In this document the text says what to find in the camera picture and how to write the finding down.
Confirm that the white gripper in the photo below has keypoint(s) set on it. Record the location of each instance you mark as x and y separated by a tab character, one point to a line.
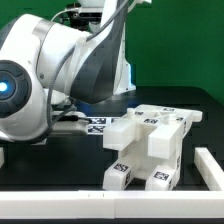
74	123

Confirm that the black camera stand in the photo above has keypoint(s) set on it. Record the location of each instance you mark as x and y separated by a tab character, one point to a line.
75	15

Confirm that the white chair back frame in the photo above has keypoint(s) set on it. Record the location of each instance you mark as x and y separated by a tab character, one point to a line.
162	127

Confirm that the white front fence bar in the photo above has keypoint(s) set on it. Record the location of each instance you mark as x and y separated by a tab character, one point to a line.
110	205

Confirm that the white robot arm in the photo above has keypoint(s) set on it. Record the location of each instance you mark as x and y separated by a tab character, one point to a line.
40	57

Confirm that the white left fence piece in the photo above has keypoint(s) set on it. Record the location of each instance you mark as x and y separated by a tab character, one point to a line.
1	157

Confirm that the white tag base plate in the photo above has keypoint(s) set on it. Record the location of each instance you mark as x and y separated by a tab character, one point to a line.
99	123

